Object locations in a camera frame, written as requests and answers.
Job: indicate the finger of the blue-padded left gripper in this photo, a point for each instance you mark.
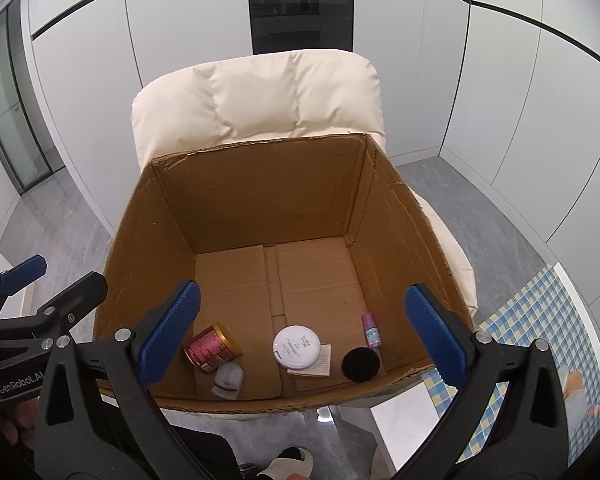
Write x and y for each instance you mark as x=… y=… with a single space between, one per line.
x=37 y=333
x=19 y=277

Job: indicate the black round lid jar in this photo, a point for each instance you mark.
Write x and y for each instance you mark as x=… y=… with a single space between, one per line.
x=360 y=365

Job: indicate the white sock with black stripes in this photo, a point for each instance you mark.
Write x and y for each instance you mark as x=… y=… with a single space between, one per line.
x=227 y=381

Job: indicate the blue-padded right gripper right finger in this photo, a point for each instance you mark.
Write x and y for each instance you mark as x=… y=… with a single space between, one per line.
x=529 y=437

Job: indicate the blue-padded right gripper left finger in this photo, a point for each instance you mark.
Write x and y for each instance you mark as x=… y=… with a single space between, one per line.
x=97 y=418

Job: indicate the white round compact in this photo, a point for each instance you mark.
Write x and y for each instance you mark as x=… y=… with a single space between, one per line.
x=296 y=347

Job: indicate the small purple pink tube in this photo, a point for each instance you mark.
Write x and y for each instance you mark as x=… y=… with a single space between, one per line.
x=371 y=332

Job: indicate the brown cardboard box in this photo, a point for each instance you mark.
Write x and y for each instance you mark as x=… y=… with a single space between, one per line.
x=313 y=232

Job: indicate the glass door with dark frame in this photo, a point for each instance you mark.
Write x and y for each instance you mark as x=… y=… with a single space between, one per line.
x=27 y=151

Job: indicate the operator left hand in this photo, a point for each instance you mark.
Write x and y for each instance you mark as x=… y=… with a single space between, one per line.
x=18 y=423

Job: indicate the cream padded armchair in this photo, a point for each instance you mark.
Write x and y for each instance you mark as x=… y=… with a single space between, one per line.
x=259 y=98

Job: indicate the beige slipper foot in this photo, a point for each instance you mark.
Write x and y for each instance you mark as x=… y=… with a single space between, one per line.
x=292 y=463

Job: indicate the blue yellow checkered tablecloth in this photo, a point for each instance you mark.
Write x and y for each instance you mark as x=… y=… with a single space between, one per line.
x=526 y=386

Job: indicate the red gold tin can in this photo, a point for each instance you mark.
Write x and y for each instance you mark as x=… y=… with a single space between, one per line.
x=212 y=348

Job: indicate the small white carton box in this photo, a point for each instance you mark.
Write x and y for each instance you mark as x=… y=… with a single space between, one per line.
x=320 y=368

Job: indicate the black clothed operator legs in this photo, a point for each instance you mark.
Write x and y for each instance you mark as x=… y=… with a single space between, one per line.
x=215 y=454

